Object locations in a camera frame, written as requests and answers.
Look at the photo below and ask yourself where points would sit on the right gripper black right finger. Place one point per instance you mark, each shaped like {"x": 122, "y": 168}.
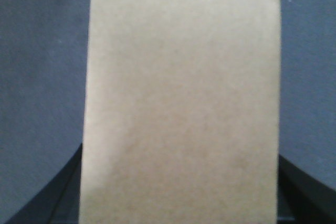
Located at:
{"x": 308, "y": 200}

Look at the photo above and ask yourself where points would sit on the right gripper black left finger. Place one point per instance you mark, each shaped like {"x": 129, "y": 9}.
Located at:
{"x": 58, "y": 201}

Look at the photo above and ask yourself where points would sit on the tall brown cardboard box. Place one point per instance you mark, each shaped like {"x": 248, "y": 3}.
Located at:
{"x": 182, "y": 112}

